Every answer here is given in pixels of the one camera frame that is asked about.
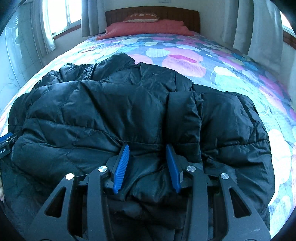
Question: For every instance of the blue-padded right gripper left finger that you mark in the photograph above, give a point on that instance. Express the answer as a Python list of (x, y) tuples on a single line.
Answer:
[(52, 222)]

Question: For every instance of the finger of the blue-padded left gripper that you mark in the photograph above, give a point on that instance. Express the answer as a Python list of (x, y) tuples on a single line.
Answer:
[(5, 137)]

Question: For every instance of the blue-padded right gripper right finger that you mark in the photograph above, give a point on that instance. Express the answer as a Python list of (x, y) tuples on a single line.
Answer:
[(234, 216)]

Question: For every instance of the black quilted puffer jacket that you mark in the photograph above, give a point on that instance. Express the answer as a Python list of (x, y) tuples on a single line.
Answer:
[(74, 120)]

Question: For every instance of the person's left hand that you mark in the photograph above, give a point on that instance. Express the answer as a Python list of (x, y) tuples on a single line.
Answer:
[(1, 190)]

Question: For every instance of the white patterned wardrobe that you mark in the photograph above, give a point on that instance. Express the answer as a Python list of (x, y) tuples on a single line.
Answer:
[(20, 60)]

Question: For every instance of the white curtain left of window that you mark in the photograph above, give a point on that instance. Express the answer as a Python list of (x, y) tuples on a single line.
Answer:
[(42, 34)]

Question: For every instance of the left window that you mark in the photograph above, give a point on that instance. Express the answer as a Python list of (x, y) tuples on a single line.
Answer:
[(62, 14)]

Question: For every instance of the window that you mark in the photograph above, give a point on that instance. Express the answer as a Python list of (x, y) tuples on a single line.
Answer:
[(286, 26), (62, 14)]

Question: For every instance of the colourful dotted bed quilt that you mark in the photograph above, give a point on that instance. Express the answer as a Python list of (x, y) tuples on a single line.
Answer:
[(208, 64)]

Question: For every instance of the grey curtain beside headboard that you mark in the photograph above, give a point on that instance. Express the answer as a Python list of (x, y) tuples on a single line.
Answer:
[(93, 19)]

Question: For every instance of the small red embroidered cushion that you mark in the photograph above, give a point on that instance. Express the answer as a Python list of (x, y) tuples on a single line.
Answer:
[(142, 18)]

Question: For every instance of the grey curtain right side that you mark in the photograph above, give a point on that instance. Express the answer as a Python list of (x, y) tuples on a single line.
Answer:
[(254, 28)]

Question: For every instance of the red pillow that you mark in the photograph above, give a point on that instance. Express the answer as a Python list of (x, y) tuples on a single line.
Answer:
[(136, 28)]

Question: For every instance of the right window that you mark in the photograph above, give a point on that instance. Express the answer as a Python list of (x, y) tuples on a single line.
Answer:
[(286, 26)]

